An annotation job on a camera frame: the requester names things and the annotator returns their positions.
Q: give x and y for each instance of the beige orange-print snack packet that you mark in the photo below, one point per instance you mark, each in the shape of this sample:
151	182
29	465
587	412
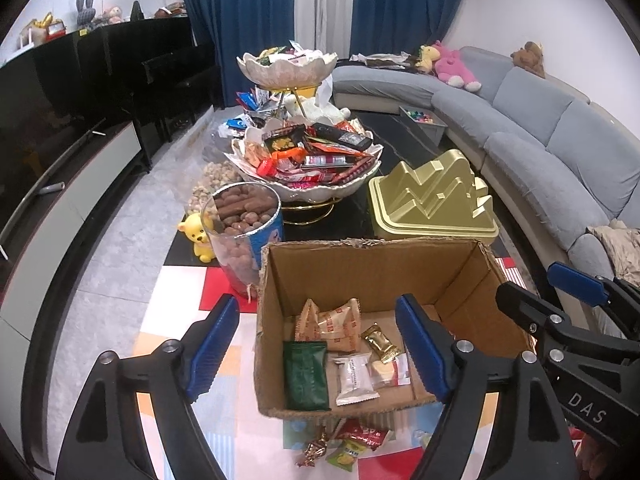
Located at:
340	327
307	322

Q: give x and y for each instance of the gold balloons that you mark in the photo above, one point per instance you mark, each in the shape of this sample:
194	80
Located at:
45	25

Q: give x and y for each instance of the pink doll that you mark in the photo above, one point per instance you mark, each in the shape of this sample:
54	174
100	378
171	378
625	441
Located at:
113	15

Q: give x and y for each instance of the white-red cookie packet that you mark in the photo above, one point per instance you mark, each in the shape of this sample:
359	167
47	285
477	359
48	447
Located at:
387	371

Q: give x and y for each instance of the brown candy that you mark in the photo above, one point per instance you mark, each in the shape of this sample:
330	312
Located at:
312	452

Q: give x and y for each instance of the brown ornament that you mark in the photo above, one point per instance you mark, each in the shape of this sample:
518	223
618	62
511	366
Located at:
170	10

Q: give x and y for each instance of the grey television cabinet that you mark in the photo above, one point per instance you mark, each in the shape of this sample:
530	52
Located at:
75	210

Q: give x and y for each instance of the large white petal bowl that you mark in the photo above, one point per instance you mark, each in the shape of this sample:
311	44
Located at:
310	192

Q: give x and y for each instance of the yellow plush toy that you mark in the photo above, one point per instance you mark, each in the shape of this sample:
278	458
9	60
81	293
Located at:
425	57

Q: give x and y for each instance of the clothes on sofa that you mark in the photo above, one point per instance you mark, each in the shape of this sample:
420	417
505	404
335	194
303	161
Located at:
385	61

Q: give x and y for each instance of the gold candy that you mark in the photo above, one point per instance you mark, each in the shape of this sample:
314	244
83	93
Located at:
382	344

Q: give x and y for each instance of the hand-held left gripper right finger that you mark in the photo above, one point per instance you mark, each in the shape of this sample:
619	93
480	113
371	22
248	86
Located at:
422	355

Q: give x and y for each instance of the grey storage bin with toys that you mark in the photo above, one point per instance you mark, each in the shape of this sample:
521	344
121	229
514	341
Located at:
425	127

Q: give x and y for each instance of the grey remote control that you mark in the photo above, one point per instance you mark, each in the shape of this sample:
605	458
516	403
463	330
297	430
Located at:
52	188

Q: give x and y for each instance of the grey curved sofa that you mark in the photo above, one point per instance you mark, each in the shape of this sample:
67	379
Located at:
525	125

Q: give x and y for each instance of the black upright piano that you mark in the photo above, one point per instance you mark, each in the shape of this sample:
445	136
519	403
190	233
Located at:
150	45

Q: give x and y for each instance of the black metronome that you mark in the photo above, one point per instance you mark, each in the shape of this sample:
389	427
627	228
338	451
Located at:
136	11

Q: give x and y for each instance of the green-yellow snack packet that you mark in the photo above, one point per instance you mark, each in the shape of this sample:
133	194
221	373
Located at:
346	455

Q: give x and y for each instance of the blue curtain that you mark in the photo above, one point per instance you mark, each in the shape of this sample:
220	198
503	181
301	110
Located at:
240	10
400	0

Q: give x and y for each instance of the pink plush toy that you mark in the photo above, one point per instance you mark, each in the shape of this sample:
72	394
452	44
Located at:
455	65

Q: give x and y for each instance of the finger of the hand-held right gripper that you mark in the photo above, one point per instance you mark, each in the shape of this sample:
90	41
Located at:
575	282
525	302

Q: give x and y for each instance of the cardboard box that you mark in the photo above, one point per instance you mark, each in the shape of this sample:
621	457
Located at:
360	270

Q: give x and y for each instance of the beige blanket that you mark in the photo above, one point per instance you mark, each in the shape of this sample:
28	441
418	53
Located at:
617	252

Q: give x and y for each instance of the snack heap in small bowl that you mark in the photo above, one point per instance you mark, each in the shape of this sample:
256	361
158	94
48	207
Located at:
287	55

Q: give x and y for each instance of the brown plush toy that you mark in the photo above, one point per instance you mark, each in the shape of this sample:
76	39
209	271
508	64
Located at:
527	57

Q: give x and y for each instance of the heap of blue packets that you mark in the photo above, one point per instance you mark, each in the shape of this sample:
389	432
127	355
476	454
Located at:
240	122

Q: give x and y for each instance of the gold tiered bowl stand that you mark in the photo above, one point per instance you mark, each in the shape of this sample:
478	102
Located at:
302	221

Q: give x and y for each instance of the yellow bear figurine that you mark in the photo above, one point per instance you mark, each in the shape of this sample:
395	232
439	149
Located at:
197	232

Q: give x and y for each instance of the red snack packet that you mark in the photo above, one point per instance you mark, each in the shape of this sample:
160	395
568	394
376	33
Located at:
360	432

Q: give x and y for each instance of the white sheer curtain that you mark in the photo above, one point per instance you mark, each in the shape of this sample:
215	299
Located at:
325	0

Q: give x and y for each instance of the black television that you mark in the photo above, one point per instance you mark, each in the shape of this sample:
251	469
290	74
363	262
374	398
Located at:
40	110

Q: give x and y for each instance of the clear jar of chocolate snacks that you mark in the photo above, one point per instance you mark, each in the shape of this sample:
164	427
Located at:
240	240

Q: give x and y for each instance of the small white petal bowl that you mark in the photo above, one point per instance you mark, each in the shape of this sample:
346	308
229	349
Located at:
285	72

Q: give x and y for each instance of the grey rabbit plush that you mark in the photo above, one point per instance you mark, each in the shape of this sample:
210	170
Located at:
86	12

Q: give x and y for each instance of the dark green snack packet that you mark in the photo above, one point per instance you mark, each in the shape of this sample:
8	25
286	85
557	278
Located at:
305	375

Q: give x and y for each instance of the clear bag of nuts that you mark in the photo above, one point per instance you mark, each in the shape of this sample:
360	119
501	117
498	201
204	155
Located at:
217	175

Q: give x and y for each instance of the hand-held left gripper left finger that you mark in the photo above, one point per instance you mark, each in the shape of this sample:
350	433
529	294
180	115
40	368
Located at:
210	355

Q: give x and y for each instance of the white snack packet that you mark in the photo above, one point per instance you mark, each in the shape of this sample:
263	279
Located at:
354	380

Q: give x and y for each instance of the gold mountain-shaped tin box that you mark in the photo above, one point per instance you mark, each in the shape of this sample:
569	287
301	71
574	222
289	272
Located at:
425	195

